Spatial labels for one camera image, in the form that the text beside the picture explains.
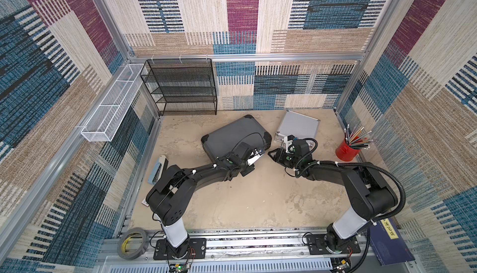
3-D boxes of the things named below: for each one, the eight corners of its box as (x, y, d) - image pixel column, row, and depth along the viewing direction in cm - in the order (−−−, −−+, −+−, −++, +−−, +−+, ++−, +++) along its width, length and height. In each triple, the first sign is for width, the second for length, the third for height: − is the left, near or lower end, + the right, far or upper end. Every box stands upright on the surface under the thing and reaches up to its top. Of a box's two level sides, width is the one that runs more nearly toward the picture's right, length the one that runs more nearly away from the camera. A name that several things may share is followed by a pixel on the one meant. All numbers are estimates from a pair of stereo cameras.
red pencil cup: (337, 161, 100) (346, 150, 92) (333, 149, 105) (340, 137, 97) (352, 161, 100) (362, 149, 92) (347, 149, 105) (356, 137, 97)
